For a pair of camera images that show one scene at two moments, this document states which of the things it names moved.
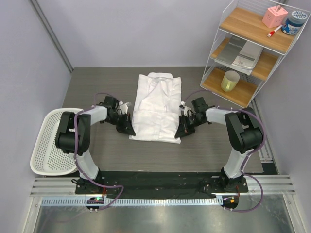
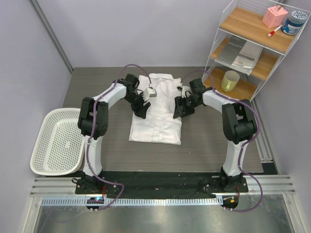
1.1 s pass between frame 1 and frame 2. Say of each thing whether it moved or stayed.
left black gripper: moved
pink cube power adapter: stayed
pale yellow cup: stayed
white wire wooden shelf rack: stayed
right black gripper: moved
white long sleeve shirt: stayed
